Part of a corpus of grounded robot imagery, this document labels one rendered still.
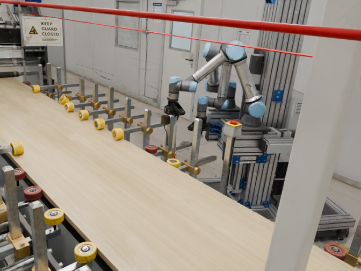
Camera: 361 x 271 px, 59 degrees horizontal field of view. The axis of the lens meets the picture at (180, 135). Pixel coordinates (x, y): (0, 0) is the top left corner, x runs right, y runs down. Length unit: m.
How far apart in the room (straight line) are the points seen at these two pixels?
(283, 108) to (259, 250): 1.53
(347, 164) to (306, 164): 3.93
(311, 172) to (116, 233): 1.03
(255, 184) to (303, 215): 2.37
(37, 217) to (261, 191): 2.13
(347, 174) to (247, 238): 3.11
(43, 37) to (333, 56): 4.03
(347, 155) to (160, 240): 3.34
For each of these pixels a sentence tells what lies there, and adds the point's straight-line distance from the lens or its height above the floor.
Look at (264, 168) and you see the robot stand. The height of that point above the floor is 0.60.
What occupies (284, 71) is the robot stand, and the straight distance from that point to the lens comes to 2.59.
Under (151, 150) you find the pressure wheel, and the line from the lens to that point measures 2.12.
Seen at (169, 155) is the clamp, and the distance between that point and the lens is 2.18.
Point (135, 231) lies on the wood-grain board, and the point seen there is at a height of 0.90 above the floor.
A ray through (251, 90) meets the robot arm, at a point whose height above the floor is 1.33.
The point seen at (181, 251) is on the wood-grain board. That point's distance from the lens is 1.30.
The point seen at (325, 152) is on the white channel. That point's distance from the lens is 0.45.
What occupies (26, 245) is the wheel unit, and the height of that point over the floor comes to 0.84.
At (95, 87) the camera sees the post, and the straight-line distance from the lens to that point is 2.90.
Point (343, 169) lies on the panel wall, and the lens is 4.43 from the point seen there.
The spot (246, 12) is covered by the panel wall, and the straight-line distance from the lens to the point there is 4.92.
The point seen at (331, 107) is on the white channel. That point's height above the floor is 1.66.
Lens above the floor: 1.75
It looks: 20 degrees down
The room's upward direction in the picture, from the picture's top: 5 degrees clockwise
